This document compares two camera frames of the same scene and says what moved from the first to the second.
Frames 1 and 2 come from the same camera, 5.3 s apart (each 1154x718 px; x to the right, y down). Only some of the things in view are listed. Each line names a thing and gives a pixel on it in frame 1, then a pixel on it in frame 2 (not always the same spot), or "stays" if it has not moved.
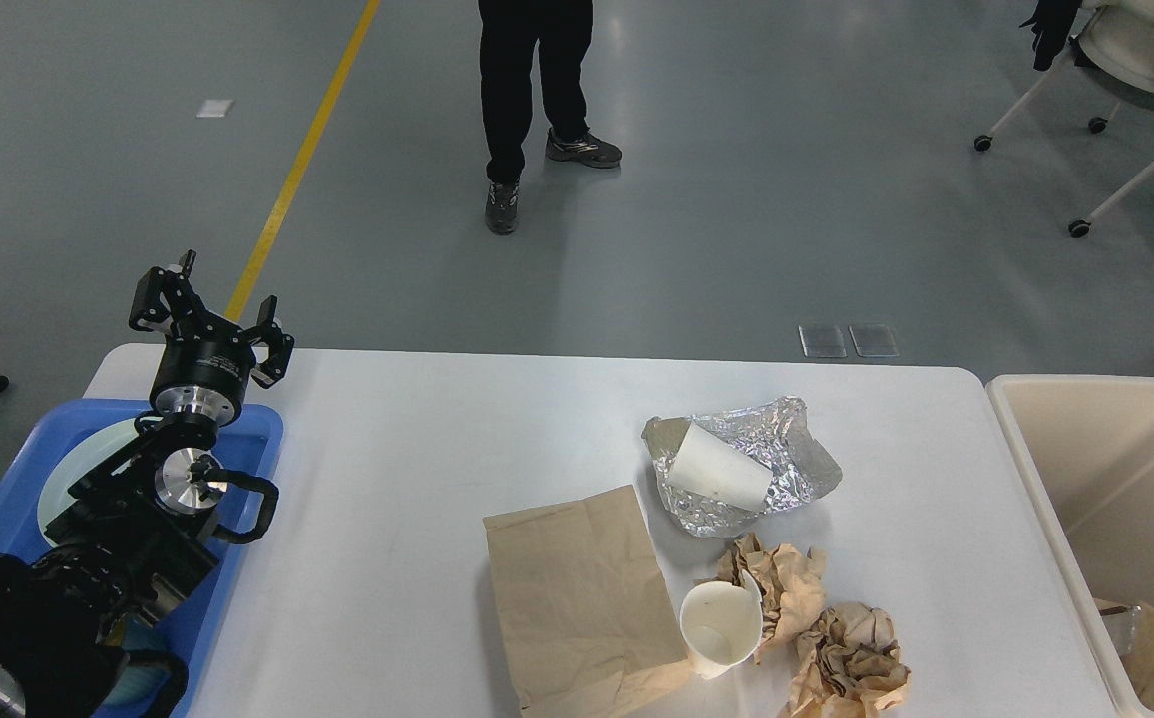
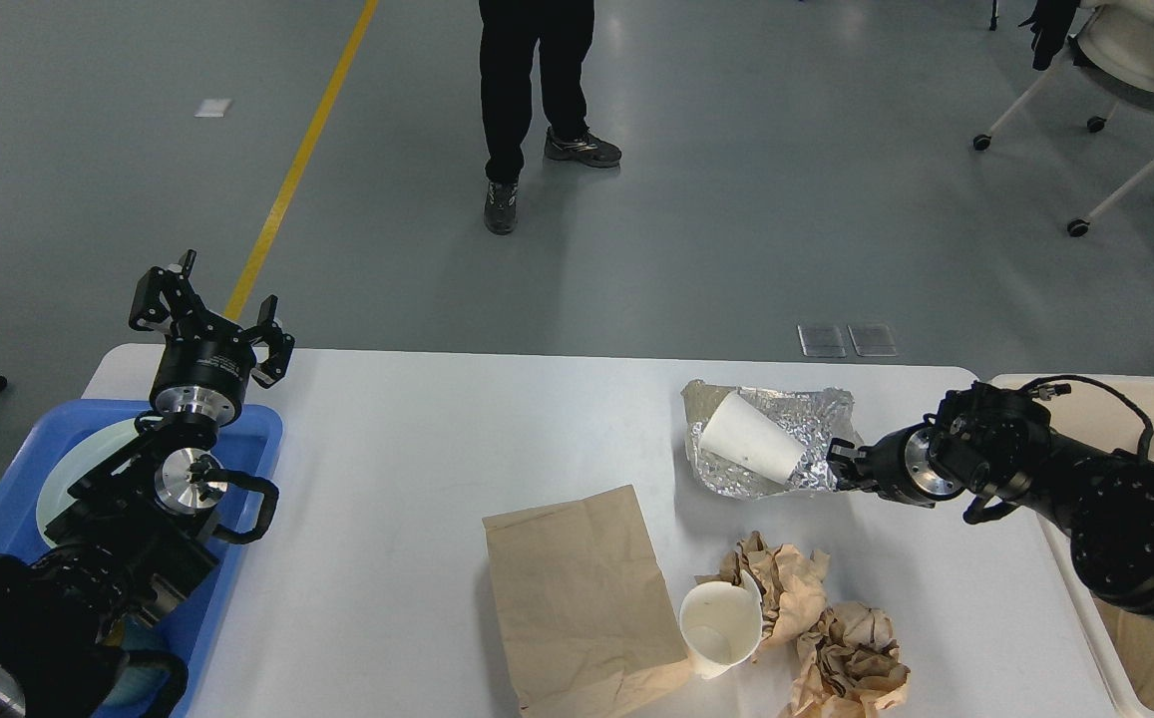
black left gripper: [203, 368] stays
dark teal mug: [153, 681] stays
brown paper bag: [593, 626] stays
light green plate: [96, 450] stays
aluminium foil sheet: [773, 433] -> [814, 418]
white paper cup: [714, 466] -> [745, 435]
